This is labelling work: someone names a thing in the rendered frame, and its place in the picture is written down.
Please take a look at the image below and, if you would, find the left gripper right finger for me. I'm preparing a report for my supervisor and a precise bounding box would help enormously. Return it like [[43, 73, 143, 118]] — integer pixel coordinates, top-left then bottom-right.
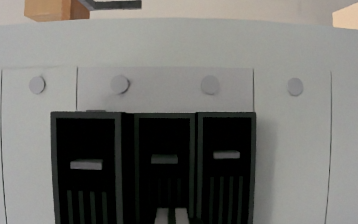
[[172, 208, 204, 224]]

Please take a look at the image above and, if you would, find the white metal rack frame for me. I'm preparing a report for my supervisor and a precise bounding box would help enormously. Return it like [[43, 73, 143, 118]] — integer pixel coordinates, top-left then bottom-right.
[[0, 17, 358, 224]]

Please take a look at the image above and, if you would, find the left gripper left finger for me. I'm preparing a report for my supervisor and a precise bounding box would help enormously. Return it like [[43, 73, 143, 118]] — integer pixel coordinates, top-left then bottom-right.
[[140, 208, 172, 224]]

